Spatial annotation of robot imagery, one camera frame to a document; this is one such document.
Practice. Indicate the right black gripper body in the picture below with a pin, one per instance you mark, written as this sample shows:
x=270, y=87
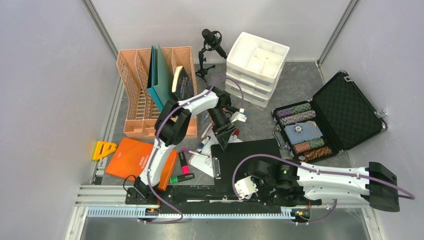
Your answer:
x=264, y=186

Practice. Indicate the blue cap white marker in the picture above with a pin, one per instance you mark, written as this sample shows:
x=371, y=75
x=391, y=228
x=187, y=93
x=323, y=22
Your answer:
x=203, y=143

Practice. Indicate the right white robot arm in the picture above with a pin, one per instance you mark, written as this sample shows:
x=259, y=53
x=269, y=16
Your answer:
x=360, y=185

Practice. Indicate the black clipboard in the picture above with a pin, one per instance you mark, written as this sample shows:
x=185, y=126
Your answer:
x=234, y=154

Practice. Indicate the peach plastic file organizer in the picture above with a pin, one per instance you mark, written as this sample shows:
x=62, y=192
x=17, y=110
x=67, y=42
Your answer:
x=133, y=66

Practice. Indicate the printed white paper sheet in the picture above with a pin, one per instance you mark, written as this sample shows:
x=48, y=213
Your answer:
x=205, y=164

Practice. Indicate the black open carrying case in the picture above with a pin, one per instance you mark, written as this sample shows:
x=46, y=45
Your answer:
x=336, y=119

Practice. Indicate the magenta marker pen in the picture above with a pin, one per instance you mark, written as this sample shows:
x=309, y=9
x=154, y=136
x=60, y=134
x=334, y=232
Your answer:
x=194, y=152

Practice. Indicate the orange book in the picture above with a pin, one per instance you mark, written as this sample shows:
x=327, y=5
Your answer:
x=131, y=157

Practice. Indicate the teal notebook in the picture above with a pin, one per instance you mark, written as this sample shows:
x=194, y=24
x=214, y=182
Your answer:
x=153, y=79

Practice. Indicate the black microphone on tripod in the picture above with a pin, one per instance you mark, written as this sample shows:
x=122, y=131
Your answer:
x=211, y=42

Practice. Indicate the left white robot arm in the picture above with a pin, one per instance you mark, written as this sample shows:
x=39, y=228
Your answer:
x=172, y=126

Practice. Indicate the white plastic drawer unit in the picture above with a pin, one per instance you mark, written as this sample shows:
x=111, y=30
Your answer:
x=256, y=64

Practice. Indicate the dark blue hardcover book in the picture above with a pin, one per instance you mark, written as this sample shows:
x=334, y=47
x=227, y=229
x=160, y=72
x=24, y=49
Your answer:
x=182, y=85

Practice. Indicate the green highlighter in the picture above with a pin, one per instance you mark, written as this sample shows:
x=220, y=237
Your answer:
x=181, y=178

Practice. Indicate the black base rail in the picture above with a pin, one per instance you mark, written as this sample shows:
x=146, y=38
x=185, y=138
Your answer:
x=204, y=199

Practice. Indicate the yellow orange block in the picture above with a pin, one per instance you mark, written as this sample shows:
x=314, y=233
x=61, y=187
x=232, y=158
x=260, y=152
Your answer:
x=102, y=149

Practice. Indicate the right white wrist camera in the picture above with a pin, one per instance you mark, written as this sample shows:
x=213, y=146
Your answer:
x=245, y=188

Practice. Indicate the pink white marker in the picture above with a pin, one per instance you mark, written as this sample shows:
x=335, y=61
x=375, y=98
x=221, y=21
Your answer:
x=208, y=128

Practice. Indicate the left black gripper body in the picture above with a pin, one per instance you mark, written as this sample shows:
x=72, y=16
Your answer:
x=220, y=122

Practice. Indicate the green file folder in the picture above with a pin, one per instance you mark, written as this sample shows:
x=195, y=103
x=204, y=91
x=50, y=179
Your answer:
x=164, y=77

